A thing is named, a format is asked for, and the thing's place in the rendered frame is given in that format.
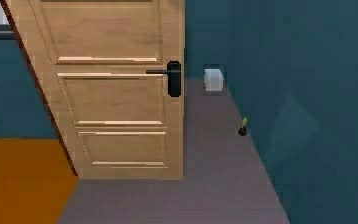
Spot white toilet paper roll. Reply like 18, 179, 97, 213
203, 67, 225, 93

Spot small black toilet brush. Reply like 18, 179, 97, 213
237, 116, 249, 137

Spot light wooden room door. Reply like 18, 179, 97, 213
0, 0, 187, 181

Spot black door handle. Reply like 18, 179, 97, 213
145, 60, 183, 98

